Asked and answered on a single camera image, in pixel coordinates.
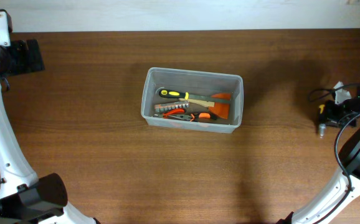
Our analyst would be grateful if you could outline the stubby yellow-black screwdriver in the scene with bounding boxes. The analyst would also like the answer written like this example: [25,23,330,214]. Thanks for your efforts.
[318,104,326,138]

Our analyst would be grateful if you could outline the orange scraper wooden handle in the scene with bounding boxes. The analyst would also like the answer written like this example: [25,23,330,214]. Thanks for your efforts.
[180,98,231,119]

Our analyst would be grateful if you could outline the orange black needle-nose pliers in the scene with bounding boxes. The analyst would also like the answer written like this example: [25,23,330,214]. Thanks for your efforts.
[168,113,217,123]

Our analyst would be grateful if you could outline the file with yellow-black handle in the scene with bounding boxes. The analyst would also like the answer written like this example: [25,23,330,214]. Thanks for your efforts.
[158,89,231,104]

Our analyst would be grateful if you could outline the orange socket bit holder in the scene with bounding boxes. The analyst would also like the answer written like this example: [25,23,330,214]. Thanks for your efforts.
[154,101,189,113]

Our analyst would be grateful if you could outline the small red-handled pliers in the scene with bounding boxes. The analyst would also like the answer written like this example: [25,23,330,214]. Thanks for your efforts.
[153,108,186,118]

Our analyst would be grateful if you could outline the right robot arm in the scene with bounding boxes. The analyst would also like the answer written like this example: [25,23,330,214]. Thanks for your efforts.
[279,82,360,224]

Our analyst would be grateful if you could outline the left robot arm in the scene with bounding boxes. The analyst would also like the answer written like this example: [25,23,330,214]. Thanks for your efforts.
[0,39,98,224]

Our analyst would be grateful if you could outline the clear plastic container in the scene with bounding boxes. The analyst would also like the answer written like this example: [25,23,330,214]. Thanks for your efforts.
[141,67,244,133]

